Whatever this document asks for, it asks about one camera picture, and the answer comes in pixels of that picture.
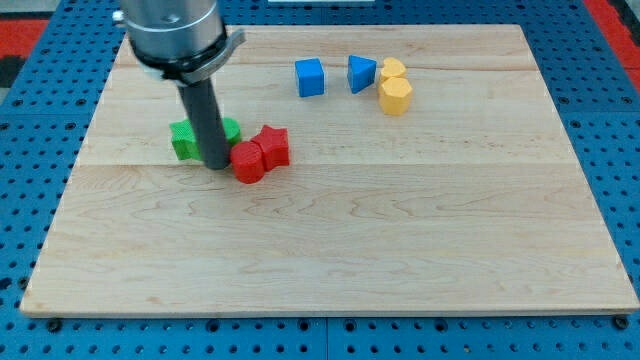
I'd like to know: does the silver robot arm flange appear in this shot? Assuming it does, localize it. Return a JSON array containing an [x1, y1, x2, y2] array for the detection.
[[112, 0, 246, 86]]

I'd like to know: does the blue cube block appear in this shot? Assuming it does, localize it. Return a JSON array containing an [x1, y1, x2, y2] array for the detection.
[[294, 58, 325, 97]]

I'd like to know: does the red cylinder block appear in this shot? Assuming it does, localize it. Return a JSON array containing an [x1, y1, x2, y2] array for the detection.
[[231, 141, 265, 184]]

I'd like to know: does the green star block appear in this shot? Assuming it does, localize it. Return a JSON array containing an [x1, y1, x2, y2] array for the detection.
[[169, 119, 201, 160]]

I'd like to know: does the green circle block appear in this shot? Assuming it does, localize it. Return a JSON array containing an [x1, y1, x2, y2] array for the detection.
[[222, 117, 242, 147]]

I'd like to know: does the red star block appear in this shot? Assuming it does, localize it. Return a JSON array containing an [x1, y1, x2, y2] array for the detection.
[[251, 125, 290, 172]]

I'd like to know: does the yellow heart block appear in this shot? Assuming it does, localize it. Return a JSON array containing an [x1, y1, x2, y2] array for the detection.
[[379, 57, 407, 83]]

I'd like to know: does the blue triangle block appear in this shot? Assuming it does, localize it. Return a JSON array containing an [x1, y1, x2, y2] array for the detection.
[[347, 55, 377, 94]]

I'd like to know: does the yellow hexagon block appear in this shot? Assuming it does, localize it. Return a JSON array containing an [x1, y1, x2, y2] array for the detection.
[[378, 77, 413, 116]]

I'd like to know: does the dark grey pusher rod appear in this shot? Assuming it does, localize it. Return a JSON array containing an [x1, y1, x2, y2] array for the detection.
[[178, 79, 230, 170]]

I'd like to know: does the wooden board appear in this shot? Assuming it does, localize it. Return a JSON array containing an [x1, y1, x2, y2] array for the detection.
[[20, 25, 639, 318]]

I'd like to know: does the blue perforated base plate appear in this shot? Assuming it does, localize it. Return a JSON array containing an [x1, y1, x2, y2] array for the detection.
[[1, 0, 639, 359]]

